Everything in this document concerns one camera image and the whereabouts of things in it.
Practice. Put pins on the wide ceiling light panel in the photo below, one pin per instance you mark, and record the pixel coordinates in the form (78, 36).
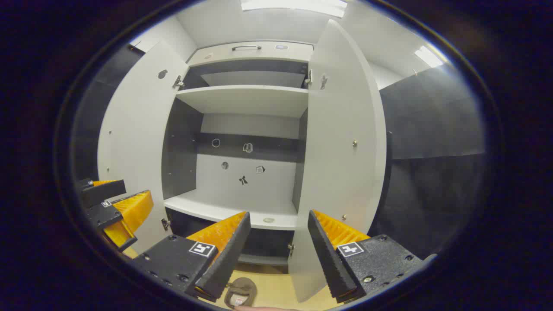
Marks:
(293, 6)

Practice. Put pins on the small ceiling light panel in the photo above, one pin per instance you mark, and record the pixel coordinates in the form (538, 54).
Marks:
(428, 56)

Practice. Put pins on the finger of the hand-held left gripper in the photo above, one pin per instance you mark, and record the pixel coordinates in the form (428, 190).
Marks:
(106, 190)
(129, 211)

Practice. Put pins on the brown fuzzy shoe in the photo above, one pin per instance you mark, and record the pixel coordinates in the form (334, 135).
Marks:
(242, 287)

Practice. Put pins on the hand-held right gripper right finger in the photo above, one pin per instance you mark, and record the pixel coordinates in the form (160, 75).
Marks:
(328, 259)

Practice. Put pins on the white cabinet door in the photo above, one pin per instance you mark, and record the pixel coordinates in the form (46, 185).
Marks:
(134, 142)
(341, 142)

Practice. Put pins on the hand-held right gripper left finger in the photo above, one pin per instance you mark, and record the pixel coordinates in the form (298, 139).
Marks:
(224, 259)

